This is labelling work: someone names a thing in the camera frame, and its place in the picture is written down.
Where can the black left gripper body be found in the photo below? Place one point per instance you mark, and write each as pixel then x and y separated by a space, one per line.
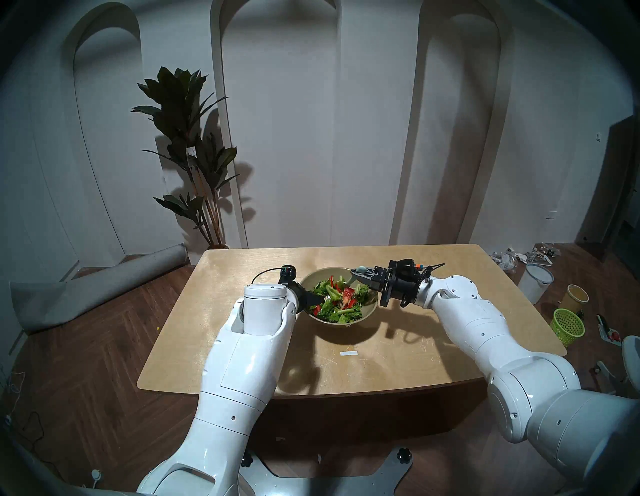
pixel 299 299

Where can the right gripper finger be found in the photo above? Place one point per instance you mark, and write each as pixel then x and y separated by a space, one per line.
pixel 371 284
pixel 365 272

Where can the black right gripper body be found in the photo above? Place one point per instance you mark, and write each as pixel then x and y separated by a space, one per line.
pixel 400 287

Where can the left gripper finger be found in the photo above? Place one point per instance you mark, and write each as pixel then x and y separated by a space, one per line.
pixel 312 303
pixel 312 296

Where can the beige salad bowl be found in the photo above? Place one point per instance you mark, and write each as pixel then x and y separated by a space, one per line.
pixel 320 274

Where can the mixed green vegetable salad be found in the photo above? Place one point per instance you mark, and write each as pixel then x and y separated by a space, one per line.
pixel 335 310

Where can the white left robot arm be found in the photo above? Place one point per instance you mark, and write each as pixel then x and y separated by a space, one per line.
pixel 240 375

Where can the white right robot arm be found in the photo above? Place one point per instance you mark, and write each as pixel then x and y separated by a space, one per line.
pixel 500 340

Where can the pile of white litter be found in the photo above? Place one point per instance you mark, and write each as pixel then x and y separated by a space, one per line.
pixel 510 260

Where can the white plastic bucket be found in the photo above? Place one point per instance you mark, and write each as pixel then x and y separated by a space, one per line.
pixel 532 287

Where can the black base knob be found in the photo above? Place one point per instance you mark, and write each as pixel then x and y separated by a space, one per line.
pixel 404 455
pixel 249 459

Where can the green mesh basket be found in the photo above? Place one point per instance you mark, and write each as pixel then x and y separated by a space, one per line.
pixel 565 330

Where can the beige paper cup bin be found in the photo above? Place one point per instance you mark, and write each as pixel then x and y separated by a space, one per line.
pixel 572 302

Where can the rolled grey floor mat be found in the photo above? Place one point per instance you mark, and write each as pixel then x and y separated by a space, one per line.
pixel 95 290

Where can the small white tray with scraps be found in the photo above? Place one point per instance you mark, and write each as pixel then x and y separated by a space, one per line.
pixel 609 331

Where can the tall dark green potted plant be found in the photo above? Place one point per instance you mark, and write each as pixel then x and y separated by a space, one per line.
pixel 180 100

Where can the white office chair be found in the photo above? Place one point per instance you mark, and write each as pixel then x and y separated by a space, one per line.
pixel 632 357

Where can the dark wooden door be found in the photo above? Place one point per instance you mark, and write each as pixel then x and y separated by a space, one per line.
pixel 617 175

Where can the white floor plug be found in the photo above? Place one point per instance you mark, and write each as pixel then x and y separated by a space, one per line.
pixel 95 475

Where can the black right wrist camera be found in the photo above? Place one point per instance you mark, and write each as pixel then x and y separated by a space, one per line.
pixel 405 265

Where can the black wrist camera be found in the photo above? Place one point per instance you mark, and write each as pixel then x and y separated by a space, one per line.
pixel 287 274
pixel 405 265

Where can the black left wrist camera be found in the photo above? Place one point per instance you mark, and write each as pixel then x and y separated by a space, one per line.
pixel 287 274

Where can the grey metal robot base plate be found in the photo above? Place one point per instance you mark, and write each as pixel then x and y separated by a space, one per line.
pixel 325 485

